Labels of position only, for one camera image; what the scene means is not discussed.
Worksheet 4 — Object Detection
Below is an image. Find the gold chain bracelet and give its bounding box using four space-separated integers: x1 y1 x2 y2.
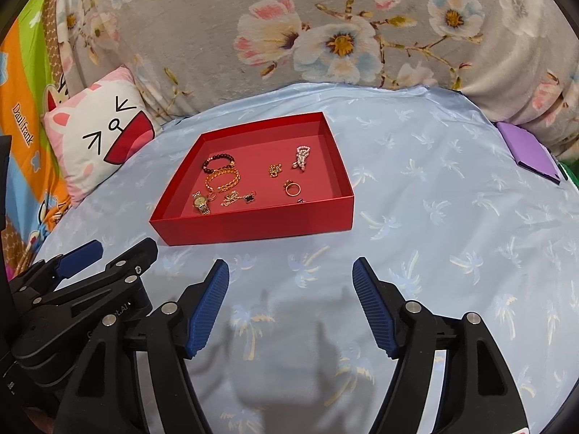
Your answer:
204 167 241 193

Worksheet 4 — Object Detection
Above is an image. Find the colourful cartoon blanket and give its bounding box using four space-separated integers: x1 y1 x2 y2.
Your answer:
0 0 77 277

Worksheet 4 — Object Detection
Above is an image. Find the gold wrist watch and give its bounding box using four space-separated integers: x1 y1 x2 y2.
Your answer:
192 191 217 216

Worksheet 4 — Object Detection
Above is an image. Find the pearl bead bracelet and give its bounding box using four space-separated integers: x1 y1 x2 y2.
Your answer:
291 145 313 173

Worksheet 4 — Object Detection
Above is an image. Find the green object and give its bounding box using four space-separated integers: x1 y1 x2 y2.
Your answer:
558 155 579 182

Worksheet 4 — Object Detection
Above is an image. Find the light blue palm-print sheet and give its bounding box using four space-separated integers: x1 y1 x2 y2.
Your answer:
25 82 579 434

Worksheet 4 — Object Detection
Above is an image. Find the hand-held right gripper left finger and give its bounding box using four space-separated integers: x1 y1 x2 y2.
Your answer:
53 259 231 434

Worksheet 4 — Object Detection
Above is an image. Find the grey floral blanket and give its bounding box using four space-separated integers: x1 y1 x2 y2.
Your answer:
45 0 579 160

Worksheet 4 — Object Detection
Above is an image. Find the white cat face pillow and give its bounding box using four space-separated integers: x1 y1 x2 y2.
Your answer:
42 66 164 205

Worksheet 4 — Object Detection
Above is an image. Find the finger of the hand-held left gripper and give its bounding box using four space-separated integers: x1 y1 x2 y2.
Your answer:
31 237 159 310
8 241 104 297

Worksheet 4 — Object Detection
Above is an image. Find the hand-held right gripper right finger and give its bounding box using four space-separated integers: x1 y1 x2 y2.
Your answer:
352 257 531 434

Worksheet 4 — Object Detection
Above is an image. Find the gold necklace with black clover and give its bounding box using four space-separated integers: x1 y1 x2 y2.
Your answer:
220 191 259 207

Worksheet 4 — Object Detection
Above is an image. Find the dark bead bracelet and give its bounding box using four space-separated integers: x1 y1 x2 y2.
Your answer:
202 153 236 174

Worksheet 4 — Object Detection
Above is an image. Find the purple notebook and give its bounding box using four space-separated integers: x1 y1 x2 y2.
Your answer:
496 120 562 186

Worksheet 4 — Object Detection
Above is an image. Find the red cardboard box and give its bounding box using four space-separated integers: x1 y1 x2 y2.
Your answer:
149 111 355 247

